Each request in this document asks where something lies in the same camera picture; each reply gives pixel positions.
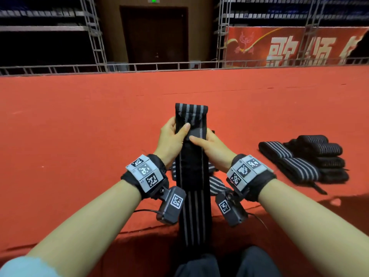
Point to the person's right hand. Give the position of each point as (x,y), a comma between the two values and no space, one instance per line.
(216,153)

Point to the person's left forearm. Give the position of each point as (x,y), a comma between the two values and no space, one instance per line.
(86,230)

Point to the light blue sleeve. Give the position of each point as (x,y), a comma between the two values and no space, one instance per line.
(29,268)

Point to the black wristband with marker tags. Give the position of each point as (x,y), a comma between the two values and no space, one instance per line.
(249,173)
(144,174)

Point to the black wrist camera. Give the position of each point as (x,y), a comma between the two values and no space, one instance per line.
(229,207)
(172,204)

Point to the tiered bleacher seats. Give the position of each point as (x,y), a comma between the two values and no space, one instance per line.
(40,14)
(277,8)

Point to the person's right forearm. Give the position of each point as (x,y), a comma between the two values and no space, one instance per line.
(317,225)

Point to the metal truss column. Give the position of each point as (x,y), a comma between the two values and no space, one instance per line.
(95,31)
(313,26)
(223,28)

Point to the metal railing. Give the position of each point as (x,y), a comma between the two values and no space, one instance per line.
(144,66)

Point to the red banner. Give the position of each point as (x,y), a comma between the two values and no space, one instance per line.
(294,46)

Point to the black trousers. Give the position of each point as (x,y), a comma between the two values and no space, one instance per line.
(253,263)

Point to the person's left hand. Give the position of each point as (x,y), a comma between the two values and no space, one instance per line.
(168,144)

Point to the dark brown door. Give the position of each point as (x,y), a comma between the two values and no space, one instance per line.
(154,37)

